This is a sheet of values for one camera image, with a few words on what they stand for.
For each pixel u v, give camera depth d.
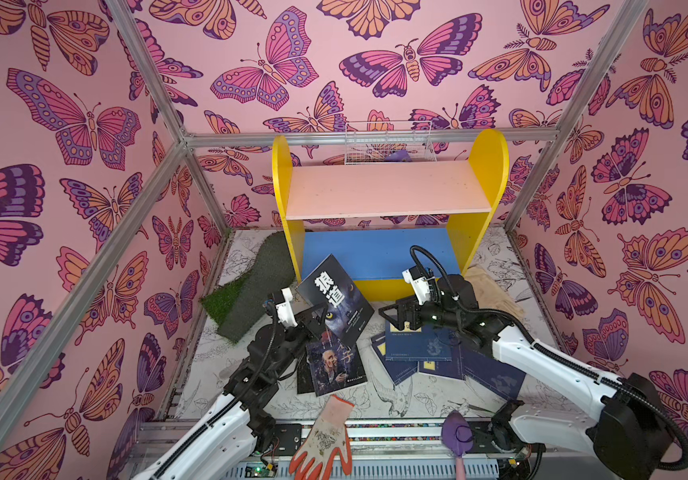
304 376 0.83
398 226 1.25
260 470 0.72
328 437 0.73
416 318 0.68
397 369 0.83
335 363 0.83
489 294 1.00
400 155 0.95
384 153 0.96
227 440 0.58
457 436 0.71
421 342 0.85
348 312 0.77
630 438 0.40
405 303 0.69
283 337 0.53
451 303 0.59
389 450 0.73
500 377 0.83
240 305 0.96
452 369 0.82
